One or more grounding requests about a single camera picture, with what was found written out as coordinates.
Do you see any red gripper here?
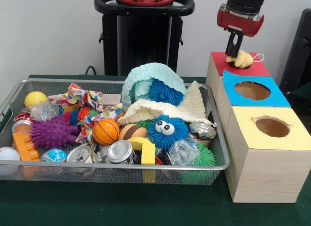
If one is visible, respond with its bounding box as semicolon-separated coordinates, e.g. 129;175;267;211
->
217;4;265;58

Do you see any yellow plush duck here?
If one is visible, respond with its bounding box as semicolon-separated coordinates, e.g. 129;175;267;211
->
225;50;265;70

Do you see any cream yellow waffle cloth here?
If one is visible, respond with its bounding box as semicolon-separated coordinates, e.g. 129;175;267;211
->
118;81;217;127

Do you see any blue spiky ball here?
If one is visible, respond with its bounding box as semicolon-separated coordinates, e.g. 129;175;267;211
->
148;78;185;106

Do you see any mint green waffle cloth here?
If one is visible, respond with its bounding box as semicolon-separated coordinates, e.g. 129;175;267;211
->
121;63;187;110

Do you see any wooden box with three holes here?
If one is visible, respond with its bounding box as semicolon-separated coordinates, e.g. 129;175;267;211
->
206;52;311;203

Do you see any black chair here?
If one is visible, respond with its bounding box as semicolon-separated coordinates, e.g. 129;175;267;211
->
279;9;311;121

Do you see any blue fuzzy ball with eyes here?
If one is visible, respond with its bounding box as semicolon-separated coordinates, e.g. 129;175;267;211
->
147;114;189;153

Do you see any green spiky ball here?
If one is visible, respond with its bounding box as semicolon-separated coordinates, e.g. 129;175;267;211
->
182;143;216;184

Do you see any wooden cube block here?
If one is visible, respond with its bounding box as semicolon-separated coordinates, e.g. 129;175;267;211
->
102;94;122;108

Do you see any yellow plastic block toy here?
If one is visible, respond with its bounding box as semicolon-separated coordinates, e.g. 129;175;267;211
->
127;137;156;166

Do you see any small orange basketball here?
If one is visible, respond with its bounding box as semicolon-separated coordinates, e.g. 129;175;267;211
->
92;118;121;145

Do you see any silver metal can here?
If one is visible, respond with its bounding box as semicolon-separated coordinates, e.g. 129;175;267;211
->
106;140;135;164

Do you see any dark green table cloth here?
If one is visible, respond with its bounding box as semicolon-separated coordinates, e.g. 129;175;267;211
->
0;74;311;226

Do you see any purple spiky ball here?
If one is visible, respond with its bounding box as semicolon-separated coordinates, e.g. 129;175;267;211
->
30;117;79;150

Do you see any yellow ball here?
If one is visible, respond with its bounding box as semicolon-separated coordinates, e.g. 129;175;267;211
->
24;91;48;110

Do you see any globe print ball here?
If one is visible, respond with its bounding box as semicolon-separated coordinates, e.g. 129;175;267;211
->
41;148;68;163

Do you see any orange plastic block toy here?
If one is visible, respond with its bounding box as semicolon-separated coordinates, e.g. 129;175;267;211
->
12;133;40;162

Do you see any white baseball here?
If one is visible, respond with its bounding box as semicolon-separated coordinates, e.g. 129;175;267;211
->
0;147;21;176

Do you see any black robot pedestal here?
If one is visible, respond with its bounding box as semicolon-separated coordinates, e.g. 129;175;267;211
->
95;0;195;76

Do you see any shallow wire mesh bin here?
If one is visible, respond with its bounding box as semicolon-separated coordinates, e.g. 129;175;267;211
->
0;79;230;185

